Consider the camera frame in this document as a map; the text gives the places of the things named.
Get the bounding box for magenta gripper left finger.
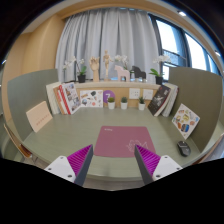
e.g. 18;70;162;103
45;145;93;186

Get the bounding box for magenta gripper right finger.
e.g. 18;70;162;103
134;145;182;185

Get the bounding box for black computer mouse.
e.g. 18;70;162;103
177;141;191;157

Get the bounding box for maroon mouse pad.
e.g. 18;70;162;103
94;126;155;158

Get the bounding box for sticker picture board right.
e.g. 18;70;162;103
172;104;200;139

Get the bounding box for small potted plant right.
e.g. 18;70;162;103
138;97;146;111

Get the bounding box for small potted plant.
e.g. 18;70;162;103
138;97;146;111
107;97;115;110
121;97;128;110

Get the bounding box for beige card board left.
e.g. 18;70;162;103
26;101;52;132

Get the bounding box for black book leaning right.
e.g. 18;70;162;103
148;85;171;117

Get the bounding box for illustrated picture card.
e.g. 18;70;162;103
80;90;103;108

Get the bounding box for small potted plant middle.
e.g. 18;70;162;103
121;97;128;110

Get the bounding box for red white magazine left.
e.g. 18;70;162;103
59;82;80;115

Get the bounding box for small potted plant left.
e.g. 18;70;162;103
107;97;115;110

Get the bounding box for white books behind right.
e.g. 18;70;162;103
162;83;179;117

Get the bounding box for purple round number sign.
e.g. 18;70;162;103
103;90;115;103

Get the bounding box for white books stack left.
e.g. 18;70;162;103
46;82;60;115

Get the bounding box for white orchid left pot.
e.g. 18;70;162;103
63;56;87;83

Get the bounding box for white orchid pot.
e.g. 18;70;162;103
149;55;171;85
63;56;87;83

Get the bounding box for white orchid right pot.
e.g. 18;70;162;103
149;55;171;85

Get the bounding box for black wooden horse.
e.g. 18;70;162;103
132;66;146;79

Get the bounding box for pink wooden horse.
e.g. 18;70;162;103
115;65;130;82

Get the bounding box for wooden hand model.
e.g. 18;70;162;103
89;57;99;82

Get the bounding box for white orchid middle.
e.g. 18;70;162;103
114;55;128;70

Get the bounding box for wooden mannequin figure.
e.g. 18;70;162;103
103;50;113;80

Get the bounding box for grey curtain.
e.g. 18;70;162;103
55;8;159;82

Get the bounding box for white wall socket right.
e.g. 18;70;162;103
143;89;153;100

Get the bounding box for white wall socket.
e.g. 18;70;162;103
143;89;153;100
129;88;140;99

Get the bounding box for white wall socket left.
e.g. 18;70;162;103
129;88;140;99

